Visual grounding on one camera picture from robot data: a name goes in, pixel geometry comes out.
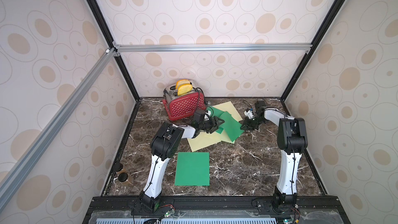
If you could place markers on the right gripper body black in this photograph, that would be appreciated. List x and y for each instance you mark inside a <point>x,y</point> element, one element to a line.
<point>249,123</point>

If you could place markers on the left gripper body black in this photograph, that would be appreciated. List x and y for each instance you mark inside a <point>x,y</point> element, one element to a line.
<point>207,126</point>

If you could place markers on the green paper sheet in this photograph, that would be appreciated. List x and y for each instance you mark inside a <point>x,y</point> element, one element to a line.
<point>230,129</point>
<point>192,169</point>
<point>216,112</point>

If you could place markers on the yellow paper sheet front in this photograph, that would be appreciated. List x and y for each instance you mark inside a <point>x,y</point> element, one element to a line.
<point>204,140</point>

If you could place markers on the yellow paper sheet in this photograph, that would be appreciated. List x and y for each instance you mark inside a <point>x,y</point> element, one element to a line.
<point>204,140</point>
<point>230,108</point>

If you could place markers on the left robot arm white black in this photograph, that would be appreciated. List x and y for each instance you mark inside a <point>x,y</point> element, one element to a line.
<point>163,147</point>

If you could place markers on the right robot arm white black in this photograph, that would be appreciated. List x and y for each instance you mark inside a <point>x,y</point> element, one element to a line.
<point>292,142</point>

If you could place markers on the red polka dot toaster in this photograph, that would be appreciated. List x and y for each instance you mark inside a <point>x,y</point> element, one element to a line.
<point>178,107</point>

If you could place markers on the yellow toast slice front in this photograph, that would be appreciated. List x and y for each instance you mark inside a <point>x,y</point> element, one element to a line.
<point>184,89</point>

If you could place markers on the yellow toast slice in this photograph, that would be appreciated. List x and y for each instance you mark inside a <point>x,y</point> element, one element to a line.
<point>182,82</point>
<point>184,89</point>

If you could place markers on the yellow toast slice rear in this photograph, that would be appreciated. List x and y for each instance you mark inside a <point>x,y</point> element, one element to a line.
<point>182,82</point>

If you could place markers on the brown spice jar front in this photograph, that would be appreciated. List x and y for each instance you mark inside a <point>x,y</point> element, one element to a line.
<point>124,179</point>

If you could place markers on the brown spice jar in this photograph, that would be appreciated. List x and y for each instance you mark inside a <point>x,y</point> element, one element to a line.
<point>124,179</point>
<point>118,168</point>

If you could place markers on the brown spice jar rear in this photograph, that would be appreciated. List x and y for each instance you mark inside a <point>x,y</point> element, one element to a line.
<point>118,168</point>

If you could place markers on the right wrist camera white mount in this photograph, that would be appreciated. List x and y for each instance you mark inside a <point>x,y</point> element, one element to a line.
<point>249,113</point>

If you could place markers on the horizontal aluminium frame bar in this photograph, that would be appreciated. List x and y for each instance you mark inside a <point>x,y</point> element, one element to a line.
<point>213,47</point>

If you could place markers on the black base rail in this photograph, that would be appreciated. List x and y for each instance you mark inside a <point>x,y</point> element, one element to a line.
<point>314,210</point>

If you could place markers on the left diagonal aluminium frame bar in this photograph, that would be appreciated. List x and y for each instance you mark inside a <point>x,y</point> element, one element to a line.
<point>22,169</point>

